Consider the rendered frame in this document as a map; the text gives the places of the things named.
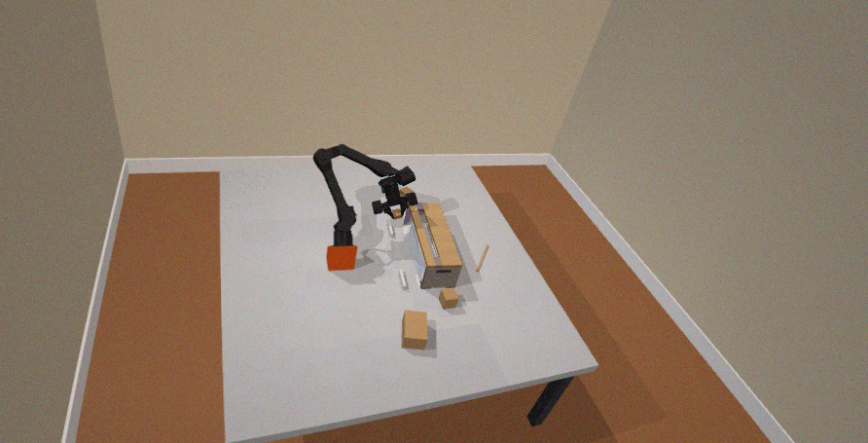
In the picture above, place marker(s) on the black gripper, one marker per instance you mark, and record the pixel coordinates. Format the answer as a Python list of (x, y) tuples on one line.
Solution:
[(392, 200)]

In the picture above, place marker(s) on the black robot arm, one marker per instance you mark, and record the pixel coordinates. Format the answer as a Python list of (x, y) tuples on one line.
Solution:
[(346, 214)]

